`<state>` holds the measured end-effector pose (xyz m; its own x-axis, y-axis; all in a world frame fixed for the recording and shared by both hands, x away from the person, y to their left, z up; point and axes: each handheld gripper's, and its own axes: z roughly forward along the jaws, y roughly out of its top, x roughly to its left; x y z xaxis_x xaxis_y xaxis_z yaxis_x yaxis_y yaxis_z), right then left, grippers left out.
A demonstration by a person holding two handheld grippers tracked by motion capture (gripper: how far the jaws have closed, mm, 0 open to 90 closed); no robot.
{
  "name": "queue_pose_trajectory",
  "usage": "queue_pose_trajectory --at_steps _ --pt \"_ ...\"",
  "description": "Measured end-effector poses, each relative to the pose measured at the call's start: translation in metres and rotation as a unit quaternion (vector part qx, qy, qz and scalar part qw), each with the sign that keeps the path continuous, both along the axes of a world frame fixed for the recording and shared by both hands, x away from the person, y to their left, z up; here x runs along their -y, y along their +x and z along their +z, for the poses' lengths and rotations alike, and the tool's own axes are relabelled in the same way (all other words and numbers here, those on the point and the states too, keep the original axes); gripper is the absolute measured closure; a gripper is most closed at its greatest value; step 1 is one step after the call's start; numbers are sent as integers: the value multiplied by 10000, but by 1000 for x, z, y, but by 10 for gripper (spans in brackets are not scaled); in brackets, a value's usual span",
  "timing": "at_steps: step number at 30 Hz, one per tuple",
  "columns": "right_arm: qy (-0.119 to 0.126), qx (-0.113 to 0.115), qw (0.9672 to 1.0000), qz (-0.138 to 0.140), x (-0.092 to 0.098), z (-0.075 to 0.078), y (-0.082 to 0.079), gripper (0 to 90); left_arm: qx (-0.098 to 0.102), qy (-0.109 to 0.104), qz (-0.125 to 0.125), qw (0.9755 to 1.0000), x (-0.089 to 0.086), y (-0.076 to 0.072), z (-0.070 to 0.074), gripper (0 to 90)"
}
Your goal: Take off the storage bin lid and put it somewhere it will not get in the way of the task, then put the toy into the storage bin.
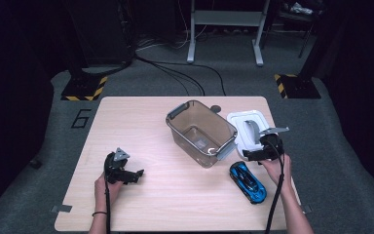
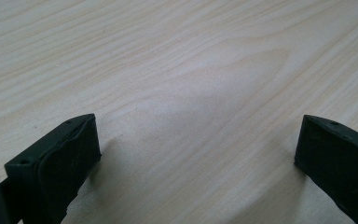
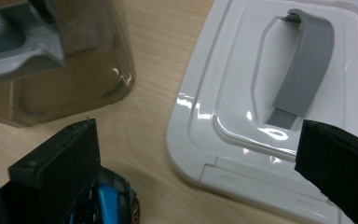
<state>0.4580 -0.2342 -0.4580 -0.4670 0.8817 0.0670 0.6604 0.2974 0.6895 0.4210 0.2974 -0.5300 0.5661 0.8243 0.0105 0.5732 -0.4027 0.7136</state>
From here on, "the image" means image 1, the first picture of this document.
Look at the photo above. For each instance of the dark chair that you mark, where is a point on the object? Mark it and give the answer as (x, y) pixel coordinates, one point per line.
(300, 14)

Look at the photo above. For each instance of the white metal stand frame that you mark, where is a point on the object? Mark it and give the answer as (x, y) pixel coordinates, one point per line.
(227, 18)

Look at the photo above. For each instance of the black stand base striped edge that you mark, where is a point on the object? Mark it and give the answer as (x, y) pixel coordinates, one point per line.
(300, 87)
(84, 87)

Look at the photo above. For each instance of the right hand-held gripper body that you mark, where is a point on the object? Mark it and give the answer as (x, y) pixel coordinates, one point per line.
(272, 146)

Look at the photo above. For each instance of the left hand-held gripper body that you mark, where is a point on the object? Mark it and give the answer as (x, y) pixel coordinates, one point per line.
(115, 169)

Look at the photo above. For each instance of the small black floor object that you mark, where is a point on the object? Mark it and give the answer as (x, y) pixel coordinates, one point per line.
(35, 163)

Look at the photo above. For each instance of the grey tape strip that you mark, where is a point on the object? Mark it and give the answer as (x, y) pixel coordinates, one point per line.
(307, 209)
(61, 208)

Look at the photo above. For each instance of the dark cabinet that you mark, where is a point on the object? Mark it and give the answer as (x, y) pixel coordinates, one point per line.
(104, 29)

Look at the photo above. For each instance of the dark round table grommet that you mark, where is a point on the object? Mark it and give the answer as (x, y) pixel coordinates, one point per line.
(216, 108)

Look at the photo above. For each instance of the blue toy car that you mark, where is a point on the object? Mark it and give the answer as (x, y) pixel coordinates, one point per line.
(248, 183)

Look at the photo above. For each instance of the clear brown storage box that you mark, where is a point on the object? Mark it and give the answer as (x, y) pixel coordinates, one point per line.
(201, 133)

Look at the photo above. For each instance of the person's left hand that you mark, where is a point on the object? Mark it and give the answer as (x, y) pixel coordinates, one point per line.
(105, 191)

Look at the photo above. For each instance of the black wristband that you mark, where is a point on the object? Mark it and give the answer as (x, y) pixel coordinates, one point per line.
(99, 213)

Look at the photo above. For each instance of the person's right hand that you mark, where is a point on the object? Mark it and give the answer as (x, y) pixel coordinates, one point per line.
(277, 174)

